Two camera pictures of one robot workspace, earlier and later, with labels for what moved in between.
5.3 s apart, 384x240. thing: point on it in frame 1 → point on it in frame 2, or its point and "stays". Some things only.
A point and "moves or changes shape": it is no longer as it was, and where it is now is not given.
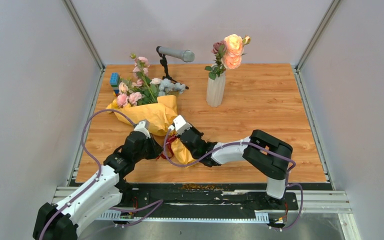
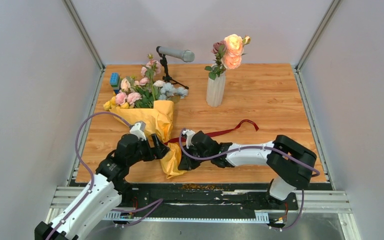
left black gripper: x=157 y=149 stays
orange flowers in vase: x=228 y=54 stays
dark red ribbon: x=168 y=141 → x=213 y=134
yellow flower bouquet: x=140 y=97 moves or changes shape
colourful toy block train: x=115 y=82 stays
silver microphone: x=186 y=55 stays
